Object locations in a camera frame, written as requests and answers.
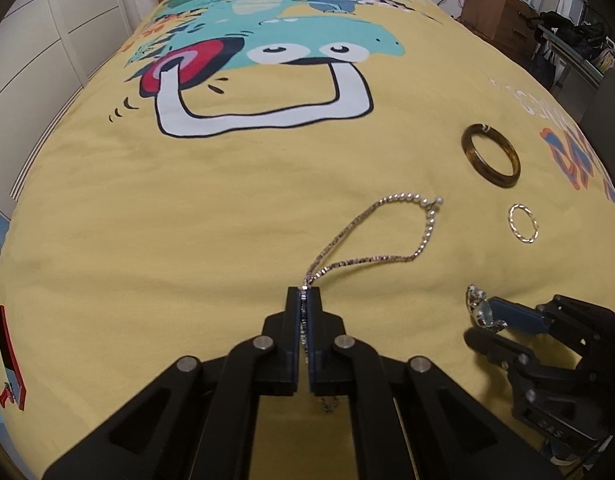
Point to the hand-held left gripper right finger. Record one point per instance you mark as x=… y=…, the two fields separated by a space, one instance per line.
x=315 y=330

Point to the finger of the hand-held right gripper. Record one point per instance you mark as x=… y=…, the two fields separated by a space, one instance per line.
x=517 y=317
x=492 y=347

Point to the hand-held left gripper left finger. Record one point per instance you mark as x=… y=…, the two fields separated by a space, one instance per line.
x=291 y=330

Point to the small wristwatch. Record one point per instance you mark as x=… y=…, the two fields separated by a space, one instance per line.
x=482 y=312

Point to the dark brown bangle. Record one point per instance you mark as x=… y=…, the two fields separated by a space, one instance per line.
x=495 y=178

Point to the yellow printed bedspread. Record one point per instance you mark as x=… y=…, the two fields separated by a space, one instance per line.
x=187 y=235

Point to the dark blue bag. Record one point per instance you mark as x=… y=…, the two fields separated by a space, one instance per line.
x=542 y=67

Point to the grey desk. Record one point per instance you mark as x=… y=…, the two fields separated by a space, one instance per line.
x=572 y=57

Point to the red phone on bed edge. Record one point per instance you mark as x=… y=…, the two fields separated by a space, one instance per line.
x=7 y=350

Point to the black bag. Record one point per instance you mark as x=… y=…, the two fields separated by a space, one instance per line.
x=572 y=27

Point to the wooden dresser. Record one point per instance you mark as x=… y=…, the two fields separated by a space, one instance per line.
x=497 y=15

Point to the white wardrobe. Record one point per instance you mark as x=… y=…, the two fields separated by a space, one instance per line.
x=62 y=20

